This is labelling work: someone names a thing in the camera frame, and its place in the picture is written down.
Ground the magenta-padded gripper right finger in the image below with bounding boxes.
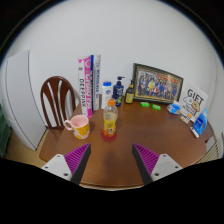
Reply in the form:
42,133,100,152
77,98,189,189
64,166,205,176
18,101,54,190
132,143,184,186

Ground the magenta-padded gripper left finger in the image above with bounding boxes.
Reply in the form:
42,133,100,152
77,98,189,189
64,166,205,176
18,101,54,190
40,143,92,186

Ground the orange-capped juice bottle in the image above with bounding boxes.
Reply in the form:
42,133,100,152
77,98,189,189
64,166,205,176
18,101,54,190
102,97,119,138

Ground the pink and yellow mug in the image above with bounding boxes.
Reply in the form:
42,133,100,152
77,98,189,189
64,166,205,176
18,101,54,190
63,114,91,140

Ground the white remote control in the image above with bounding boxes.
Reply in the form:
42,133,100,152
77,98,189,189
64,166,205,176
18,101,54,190
189,125,200,139

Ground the small snack packet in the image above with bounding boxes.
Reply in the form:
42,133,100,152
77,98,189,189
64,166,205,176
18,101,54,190
179,113,190,124

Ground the blue detergent bottle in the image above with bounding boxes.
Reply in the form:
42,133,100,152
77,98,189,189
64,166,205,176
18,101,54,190
192,108,210,136

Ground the small amber pump bottle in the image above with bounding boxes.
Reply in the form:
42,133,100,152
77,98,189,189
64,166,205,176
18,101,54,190
124,79,136,105

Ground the brown wooden chair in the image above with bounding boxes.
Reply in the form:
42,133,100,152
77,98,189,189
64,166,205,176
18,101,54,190
40,75,77,130

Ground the white radiator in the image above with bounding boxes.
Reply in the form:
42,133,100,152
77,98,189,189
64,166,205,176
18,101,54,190
203,133,224,164

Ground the dark blue pump bottle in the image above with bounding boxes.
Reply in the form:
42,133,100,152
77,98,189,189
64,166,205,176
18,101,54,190
112,76,126,108

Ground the white body wash bottle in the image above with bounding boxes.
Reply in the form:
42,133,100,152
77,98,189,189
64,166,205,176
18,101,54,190
100,80,113,110

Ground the pink shuttlecock tube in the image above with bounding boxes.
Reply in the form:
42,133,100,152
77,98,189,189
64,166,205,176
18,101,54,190
77,55,94,119

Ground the framed group photo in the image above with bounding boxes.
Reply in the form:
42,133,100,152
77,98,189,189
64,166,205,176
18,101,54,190
131,62,185,104

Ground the green crate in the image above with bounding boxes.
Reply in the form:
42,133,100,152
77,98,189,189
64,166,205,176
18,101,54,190
0,103,13,158

